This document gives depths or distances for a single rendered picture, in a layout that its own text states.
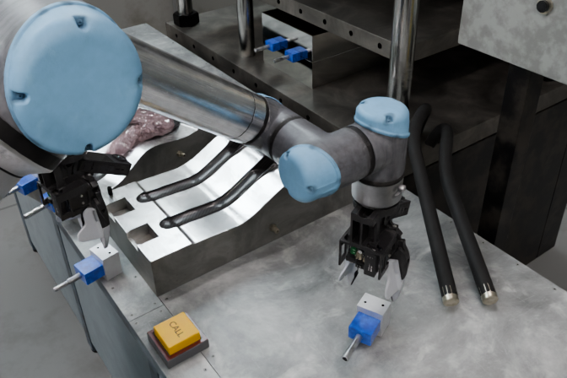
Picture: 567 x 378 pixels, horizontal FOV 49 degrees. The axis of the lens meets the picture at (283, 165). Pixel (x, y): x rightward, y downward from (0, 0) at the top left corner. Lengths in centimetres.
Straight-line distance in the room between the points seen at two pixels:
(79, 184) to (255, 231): 37
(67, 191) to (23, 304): 142
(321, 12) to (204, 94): 110
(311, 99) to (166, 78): 119
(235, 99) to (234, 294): 50
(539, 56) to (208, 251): 81
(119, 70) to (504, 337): 86
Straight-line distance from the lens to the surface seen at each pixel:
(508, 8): 148
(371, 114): 84
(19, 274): 265
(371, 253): 95
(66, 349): 231
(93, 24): 53
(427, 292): 124
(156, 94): 75
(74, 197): 114
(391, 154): 86
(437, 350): 114
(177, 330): 112
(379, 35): 169
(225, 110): 81
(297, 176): 79
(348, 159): 81
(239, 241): 127
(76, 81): 52
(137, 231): 127
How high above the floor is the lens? 166
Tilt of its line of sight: 33 degrees down
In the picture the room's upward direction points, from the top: 2 degrees counter-clockwise
